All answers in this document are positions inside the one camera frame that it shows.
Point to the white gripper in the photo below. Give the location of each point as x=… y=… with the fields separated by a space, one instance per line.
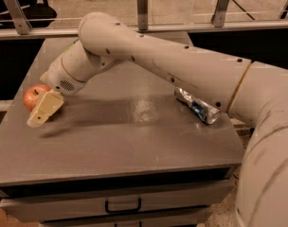
x=60 y=76

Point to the red apple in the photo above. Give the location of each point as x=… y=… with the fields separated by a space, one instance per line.
x=32 y=95

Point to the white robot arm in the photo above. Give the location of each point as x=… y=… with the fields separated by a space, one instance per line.
x=253 y=92

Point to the black office chair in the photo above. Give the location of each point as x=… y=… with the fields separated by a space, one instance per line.
x=38 y=12

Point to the grey cabinet drawer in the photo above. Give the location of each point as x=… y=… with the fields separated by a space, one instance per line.
x=91 y=204
x=162 y=218

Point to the crushed silver soda can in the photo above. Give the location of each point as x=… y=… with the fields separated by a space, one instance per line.
x=207 y=113

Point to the lower grey cabinet drawer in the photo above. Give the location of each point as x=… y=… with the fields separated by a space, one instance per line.
x=162 y=218

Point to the left metal railing bracket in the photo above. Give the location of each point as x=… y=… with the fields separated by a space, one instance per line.
x=18 y=17

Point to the metal railing bracket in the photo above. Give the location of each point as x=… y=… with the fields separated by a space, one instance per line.
x=18 y=17
x=218 y=17
x=142 y=14

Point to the middle metal railing bracket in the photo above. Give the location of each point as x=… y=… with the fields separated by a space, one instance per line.
x=142 y=14

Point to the black drawer handle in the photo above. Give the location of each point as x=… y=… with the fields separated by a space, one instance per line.
x=123 y=207

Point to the right metal railing bracket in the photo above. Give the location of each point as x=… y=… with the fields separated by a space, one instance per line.
x=218 y=17

